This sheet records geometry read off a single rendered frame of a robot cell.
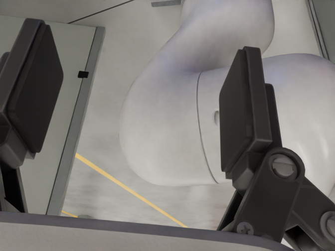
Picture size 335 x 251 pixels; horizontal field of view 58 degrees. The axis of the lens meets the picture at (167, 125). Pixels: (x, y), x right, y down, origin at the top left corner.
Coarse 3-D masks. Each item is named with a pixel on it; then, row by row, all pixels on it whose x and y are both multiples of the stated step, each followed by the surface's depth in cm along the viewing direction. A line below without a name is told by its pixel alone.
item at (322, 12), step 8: (320, 0) 136; (328, 0) 130; (320, 8) 135; (328, 8) 129; (320, 16) 135; (328, 16) 128; (320, 24) 134; (328, 24) 127; (328, 32) 127; (328, 40) 126; (328, 48) 125
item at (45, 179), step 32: (0, 32) 181; (64, 32) 187; (96, 32) 189; (64, 64) 174; (96, 64) 178; (64, 96) 163; (64, 128) 153; (32, 160) 143; (64, 160) 144; (32, 192) 135; (64, 192) 137
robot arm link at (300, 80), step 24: (264, 72) 26; (288, 72) 25; (312, 72) 25; (288, 96) 24; (312, 96) 24; (288, 120) 24; (312, 120) 24; (288, 144) 25; (312, 144) 24; (312, 168) 25
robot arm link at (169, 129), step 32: (192, 0) 36; (224, 0) 33; (256, 0) 34; (192, 32) 33; (224, 32) 34; (256, 32) 35; (160, 64) 32; (192, 64) 34; (224, 64) 37; (128, 96) 32; (160, 96) 29; (192, 96) 28; (128, 128) 30; (160, 128) 28; (192, 128) 27; (128, 160) 31; (160, 160) 29; (192, 160) 28
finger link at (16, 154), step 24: (24, 24) 10; (24, 48) 10; (48, 48) 11; (0, 72) 10; (24, 72) 9; (48, 72) 11; (0, 96) 9; (24, 96) 9; (48, 96) 11; (0, 120) 9; (24, 120) 9; (48, 120) 12; (0, 144) 9; (24, 144) 10
